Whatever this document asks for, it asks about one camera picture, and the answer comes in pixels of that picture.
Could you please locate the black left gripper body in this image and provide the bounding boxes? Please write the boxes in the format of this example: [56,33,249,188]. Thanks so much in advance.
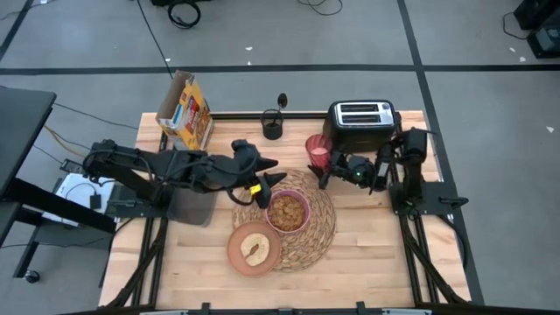
[203,138,263,196]

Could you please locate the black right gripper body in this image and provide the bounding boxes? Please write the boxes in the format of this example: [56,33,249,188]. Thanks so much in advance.
[330,151,380,191]

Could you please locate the red cup with pink drink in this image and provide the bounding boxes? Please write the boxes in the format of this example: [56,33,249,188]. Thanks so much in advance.
[304,134,333,172]

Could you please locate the pink bowl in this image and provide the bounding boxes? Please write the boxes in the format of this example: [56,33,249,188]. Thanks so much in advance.
[265,188,312,235]

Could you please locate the metal spoon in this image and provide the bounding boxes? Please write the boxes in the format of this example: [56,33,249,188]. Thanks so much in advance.
[267,92,289,128]

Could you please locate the yellow raisin bran cereal box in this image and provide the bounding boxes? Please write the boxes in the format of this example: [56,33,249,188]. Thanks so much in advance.
[156,69,215,151]

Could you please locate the toasted bagel half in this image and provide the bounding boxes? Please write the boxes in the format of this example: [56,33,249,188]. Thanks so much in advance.
[240,233,271,267]

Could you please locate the orange plate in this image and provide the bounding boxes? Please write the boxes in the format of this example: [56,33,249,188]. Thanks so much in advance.
[226,220,283,278]

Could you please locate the black utensil holder cup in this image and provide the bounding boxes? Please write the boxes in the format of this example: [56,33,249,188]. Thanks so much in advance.
[260,108,285,141]

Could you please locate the brown cereal flakes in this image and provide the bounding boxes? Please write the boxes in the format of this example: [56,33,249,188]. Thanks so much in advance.
[268,195,306,232]

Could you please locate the black and silver toaster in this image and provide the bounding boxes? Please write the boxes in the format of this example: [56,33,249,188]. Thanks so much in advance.
[322,99,401,153]

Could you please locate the round woven placemat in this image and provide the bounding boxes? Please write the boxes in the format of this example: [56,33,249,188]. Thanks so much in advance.
[231,168,337,273]

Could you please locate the grey plastic tray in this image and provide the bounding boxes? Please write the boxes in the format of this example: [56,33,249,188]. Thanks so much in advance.
[166,187,219,227]

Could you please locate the white box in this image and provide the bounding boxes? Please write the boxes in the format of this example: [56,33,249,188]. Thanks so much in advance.
[42,172,116,228]

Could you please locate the black desk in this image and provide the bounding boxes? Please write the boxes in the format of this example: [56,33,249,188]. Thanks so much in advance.
[0,86,117,281]

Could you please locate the black box grey panel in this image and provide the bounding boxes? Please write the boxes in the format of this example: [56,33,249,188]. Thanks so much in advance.
[527,21,560,60]

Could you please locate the black equipment box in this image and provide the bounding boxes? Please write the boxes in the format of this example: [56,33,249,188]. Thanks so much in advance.
[514,0,560,31]

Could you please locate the black aluminium table frame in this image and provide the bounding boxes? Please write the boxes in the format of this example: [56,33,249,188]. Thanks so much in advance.
[100,110,485,315]

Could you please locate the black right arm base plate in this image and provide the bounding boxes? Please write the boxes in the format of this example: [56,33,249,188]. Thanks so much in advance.
[388,181,469,216]

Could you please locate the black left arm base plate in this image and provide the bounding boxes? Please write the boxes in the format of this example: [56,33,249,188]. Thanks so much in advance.
[104,183,176,219]

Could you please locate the thin black floor cable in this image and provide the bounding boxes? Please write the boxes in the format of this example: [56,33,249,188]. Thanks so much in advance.
[52,102,139,131]

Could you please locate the coiled black cable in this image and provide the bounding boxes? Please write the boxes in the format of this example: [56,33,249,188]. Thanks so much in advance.
[167,0,202,30]

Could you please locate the thin looped black cable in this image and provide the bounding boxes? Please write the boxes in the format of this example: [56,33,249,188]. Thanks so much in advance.
[297,0,344,17]

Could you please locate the long black floor cable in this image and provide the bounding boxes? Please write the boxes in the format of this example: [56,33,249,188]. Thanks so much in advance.
[136,0,175,81]

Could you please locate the yellow cable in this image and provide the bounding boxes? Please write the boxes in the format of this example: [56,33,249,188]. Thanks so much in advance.
[43,125,87,158]

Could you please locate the black cable near equipment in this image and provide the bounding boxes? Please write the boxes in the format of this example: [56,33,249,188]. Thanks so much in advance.
[501,10,533,41]

